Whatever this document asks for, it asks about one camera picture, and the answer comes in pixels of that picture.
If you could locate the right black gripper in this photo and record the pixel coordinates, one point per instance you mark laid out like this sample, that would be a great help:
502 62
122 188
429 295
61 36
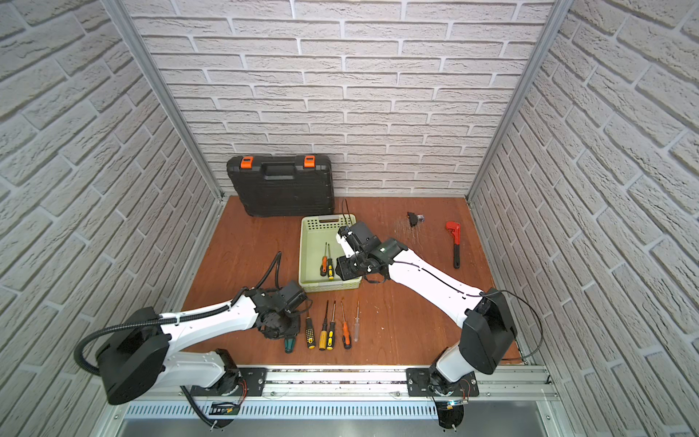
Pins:
343 265

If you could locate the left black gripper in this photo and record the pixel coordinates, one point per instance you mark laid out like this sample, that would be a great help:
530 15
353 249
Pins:
274 326

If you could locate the green black screwdriver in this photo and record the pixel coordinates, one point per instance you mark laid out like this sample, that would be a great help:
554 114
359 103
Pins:
289 344

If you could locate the black yellow slanted screwdriver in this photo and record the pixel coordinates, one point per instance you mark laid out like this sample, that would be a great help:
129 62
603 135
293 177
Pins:
310 333

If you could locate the black yellow short screwdriver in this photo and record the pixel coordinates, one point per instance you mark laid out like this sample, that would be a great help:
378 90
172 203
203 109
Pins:
329 263

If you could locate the small orange screwdriver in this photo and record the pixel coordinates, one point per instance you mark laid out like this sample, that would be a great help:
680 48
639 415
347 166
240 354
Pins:
325 261

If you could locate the yellow handle black screwdriver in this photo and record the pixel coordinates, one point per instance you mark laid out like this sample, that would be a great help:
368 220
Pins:
324 331

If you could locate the black yellow button screwdriver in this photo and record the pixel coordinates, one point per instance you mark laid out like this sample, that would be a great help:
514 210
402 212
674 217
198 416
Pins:
332 328

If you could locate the orange handle screwdriver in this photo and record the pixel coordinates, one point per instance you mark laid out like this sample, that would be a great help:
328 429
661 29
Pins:
346 335

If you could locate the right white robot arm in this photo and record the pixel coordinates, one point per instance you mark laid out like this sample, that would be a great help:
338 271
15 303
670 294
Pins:
487 324

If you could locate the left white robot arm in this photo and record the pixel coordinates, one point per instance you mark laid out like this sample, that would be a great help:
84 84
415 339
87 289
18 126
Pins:
151 350

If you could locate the light green plastic bin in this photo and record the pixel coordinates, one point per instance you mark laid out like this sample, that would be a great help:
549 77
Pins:
316 233

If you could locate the small black metal part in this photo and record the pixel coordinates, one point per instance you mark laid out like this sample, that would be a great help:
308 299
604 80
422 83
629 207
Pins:
415 219

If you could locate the red pipe wrench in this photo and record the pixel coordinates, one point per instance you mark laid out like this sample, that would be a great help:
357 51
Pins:
455 229

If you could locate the black plastic tool case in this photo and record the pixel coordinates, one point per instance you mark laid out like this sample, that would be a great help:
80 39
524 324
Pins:
283 186

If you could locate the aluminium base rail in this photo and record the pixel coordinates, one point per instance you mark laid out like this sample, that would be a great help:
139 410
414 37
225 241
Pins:
334 400

